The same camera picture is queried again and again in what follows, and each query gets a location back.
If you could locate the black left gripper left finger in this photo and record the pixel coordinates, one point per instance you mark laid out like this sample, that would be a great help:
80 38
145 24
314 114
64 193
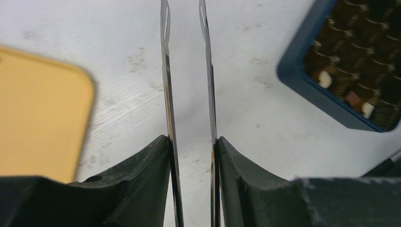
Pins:
132 193

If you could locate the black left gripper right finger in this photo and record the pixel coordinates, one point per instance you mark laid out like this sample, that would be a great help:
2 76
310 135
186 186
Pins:
254 197

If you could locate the metal tweezers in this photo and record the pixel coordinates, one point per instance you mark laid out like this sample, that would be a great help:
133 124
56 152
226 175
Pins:
165 25

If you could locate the blue chocolate box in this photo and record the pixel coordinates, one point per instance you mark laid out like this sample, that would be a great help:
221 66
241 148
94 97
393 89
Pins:
358 42

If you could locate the white chocolate in box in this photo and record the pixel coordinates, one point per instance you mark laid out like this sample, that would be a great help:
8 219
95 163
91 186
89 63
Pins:
367 109
324 79

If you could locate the brown chocolate in box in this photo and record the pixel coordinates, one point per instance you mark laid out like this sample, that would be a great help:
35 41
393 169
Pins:
352 99

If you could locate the yellow tray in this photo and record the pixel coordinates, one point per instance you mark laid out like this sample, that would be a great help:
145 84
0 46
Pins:
45 108

